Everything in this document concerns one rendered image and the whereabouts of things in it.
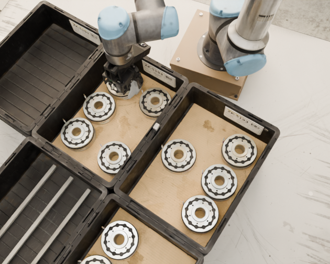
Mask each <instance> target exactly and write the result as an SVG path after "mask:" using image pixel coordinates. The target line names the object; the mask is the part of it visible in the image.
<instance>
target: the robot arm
mask: <svg viewBox="0 0 330 264"><path fill-rule="evenodd" d="M282 1H283V0H211V3H210V7H209V12H210V15H209V26H208V33H207V35H206V36H205V38H204V40H203V48H202V50H203V54H204V56H205V57H206V58H207V60H208V61H209V62H211V63H213V64H215V65H219V66H224V67H225V68H226V71H227V73H228V74H230V75H232V76H247V75H250V74H253V73H255V72H257V71H259V70H261V69H262V68H263V67H264V66H265V65H266V63H267V59H266V55H265V54H264V49H265V47H266V45H267V43H268V41H269V32H268V29H269V27H270V25H271V23H272V21H273V19H274V17H275V15H276V13H277V11H278V9H279V7H280V5H281V3H282ZM134 2H135V7H136V12H132V13H127V12H126V10H125V9H124V8H122V7H120V6H119V7H118V6H115V5H112V6H107V7H105V8H104V9H102V10H101V11H100V13H99V15H98V18H97V24H98V32H99V35H100V37H101V40H102V43H103V48H104V52H105V55H106V58H107V60H108V61H107V62H106V63H105V64H104V69H105V72H104V73H103V74H102V76H103V79H104V83H105V84H106V83H107V82H108V83H110V84H113V85H112V89H114V88H116V89H117V91H119V92H121V93H123V95H125V94H126V92H127V91H128V90H129V88H130V91H129V94H128V99H130V98H132V97H133V96H134V95H135V94H136V95H137V94H138V93H139V92H140V90H141V87H142V85H143V82H144V81H143V78H142V76H141V73H139V69H138V68H137V66H136V65H134V63H135V62H137V61H139V60H140V59H142V58H143V57H145V56H147V55H148V54H149V53H150V49H151V46H150V45H148V44H146V42H150V41H156V40H164V39H167V38H171V37H175V36H177V35H178V33H179V19H178V13H177V10H176V8H175V7H174V6H166V5H165V2H164V0H134ZM105 77H106V78H107V80H105Z"/></svg>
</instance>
